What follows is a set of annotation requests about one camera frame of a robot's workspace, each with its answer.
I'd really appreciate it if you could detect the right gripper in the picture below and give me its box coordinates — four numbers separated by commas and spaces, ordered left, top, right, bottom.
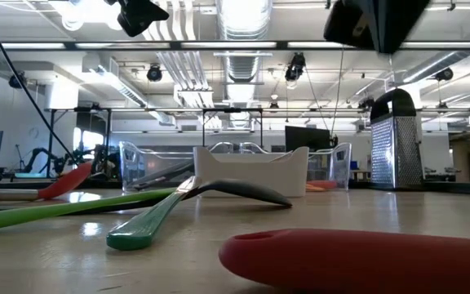
323, 0, 432, 54

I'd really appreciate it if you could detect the black slotted spoon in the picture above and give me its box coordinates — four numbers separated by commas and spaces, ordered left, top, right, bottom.
131, 161, 195, 192

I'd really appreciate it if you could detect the red silicone spatula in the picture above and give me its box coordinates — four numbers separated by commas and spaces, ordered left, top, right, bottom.
306, 180, 339, 191

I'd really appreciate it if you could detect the lime green spatula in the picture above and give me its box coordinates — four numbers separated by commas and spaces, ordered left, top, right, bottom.
0, 187, 179, 236

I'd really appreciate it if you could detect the red slotted spoon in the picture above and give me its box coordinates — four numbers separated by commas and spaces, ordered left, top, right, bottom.
218, 228, 470, 294

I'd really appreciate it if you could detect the clear plastic bin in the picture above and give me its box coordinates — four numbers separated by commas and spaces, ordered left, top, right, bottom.
237, 140, 353, 193
119, 140, 239, 194

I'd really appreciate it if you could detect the black background monitor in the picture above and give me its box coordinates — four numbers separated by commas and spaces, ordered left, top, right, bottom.
284, 125, 334, 154

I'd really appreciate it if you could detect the red spatula at left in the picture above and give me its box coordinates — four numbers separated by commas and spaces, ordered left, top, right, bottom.
0, 161, 93, 202

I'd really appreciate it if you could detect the white plastic bin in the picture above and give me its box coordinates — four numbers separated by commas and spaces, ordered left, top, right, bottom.
193, 145, 309, 198

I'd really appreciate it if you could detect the silver round ceiling duct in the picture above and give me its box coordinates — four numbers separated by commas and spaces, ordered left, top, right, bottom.
216, 0, 273, 130

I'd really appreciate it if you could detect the black metal background frame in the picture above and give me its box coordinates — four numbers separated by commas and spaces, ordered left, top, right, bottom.
46, 106, 265, 164

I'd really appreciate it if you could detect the metal box grater black handle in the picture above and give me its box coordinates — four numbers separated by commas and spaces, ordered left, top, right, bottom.
369, 87, 425, 190

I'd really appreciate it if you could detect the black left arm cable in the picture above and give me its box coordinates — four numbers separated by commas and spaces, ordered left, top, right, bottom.
0, 0, 78, 164

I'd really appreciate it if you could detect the black aluminium table frame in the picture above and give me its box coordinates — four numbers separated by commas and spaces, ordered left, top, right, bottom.
0, 178, 470, 196

